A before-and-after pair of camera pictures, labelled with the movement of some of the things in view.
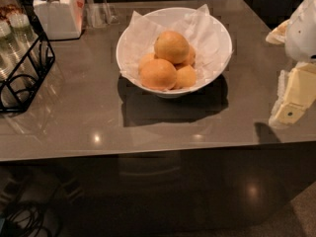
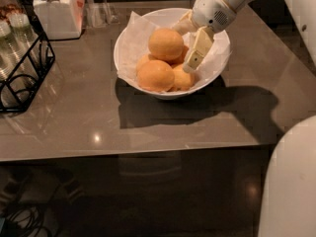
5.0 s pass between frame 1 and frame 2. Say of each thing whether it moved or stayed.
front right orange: stayed
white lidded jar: stayed
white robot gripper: moved
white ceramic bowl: stayed
